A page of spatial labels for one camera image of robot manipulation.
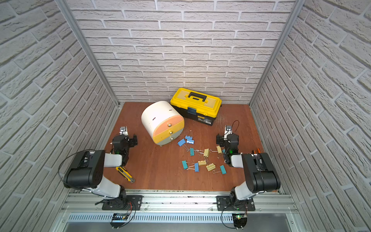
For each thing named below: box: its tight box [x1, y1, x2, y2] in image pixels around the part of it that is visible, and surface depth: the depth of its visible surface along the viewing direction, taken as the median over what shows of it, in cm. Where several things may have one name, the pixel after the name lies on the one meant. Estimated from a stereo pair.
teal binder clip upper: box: [189, 147, 195, 157], surface depth 94 cm
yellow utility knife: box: [115, 166, 136, 184], surface depth 84 cm
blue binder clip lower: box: [186, 162, 200, 173], surface depth 87 cm
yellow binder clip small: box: [197, 159, 207, 166], surface depth 89 cm
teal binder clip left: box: [181, 159, 189, 170], surface depth 87 cm
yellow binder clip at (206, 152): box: [203, 148, 210, 158], surface depth 93 cm
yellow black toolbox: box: [170, 87, 223, 127], surface depth 102 cm
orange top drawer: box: [152, 115, 186, 137], surface depth 81 cm
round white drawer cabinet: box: [141, 100, 186, 147], surface depth 87 cm
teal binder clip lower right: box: [212, 164, 228, 175], surface depth 87 cm
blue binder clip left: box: [177, 138, 186, 147], surface depth 97 cm
